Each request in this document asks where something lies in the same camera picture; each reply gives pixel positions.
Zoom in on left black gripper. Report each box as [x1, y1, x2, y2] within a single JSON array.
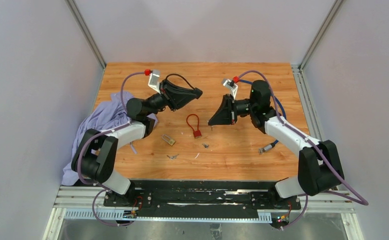
[[145, 80, 198, 118]]

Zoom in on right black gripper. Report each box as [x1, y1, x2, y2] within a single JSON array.
[[207, 94, 257, 126]]

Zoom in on black cable lock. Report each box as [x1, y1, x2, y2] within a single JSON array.
[[164, 73, 204, 100]]

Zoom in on red cable lock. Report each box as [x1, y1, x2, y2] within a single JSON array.
[[185, 113, 203, 140]]

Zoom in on brass padlock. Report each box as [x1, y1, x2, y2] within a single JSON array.
[[161, 134, 176, 146]]

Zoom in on brass padlock keys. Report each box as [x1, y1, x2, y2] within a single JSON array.
[[167, 154, 179, 160]]

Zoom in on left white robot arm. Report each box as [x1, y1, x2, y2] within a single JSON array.
[[71, 79, 203, 207]]

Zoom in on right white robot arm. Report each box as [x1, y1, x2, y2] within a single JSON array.
[[208, 79, 344, 209]]

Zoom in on lavender cloth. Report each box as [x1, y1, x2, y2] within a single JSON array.
[[61, 91, 159, 187]]

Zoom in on blue cable lock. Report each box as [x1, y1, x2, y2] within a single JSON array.
[[239, 78, 287, 155]]

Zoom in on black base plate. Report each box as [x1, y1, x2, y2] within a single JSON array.
[[103, 179, 301, 219]]

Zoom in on aluminium frame rails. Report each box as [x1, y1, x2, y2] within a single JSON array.
[[43, 186, 364, 240]]

